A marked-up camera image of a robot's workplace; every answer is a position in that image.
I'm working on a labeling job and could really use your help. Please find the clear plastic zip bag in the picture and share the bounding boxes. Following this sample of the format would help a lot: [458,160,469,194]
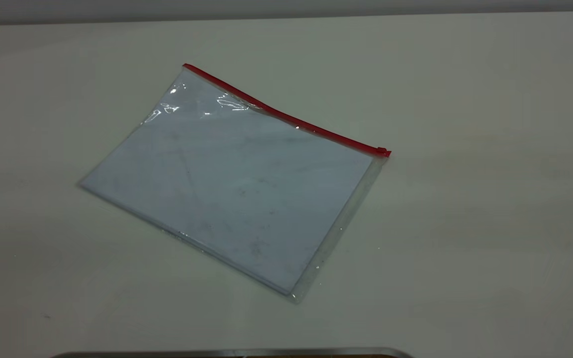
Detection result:
[77,63,392,304]

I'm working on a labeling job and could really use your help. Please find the white paper sheets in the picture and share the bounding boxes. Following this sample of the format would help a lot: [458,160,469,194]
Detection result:
[80,75,375,295]

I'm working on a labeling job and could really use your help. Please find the grey metal bar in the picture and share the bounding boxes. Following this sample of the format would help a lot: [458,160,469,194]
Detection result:
[50,347,415,358]

